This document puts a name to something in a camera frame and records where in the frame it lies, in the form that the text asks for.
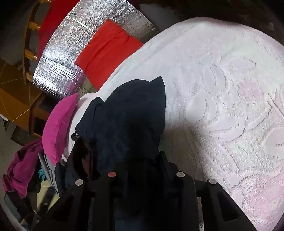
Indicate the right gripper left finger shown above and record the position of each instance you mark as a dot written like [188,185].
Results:
[89,203]

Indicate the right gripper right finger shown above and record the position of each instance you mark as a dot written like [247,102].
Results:
[194,203]

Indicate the navy blue zip jacket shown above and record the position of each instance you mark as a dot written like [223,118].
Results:
[127,127]

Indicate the cream leather sofa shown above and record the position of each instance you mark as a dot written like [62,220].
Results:
[45,185]

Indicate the grey garment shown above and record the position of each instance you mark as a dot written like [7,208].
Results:
[49,170]

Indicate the teal garment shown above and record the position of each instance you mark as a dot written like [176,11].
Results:
[42,175]

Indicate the purple fleece garment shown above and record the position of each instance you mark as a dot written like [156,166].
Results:
[22,168]

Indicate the magenta pillow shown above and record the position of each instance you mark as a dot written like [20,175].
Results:
[57,126]

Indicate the white embossed bed cover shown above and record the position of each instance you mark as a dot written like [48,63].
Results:
[224,108]

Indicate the brown wooden pillar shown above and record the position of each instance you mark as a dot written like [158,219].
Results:
[20,101]

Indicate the red pillow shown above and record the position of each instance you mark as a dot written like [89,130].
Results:
[108,48]

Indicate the silver foil insulation panel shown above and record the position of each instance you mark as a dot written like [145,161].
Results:
[56,72]

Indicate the red blanket on railing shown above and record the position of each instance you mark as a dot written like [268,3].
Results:
[58,10]

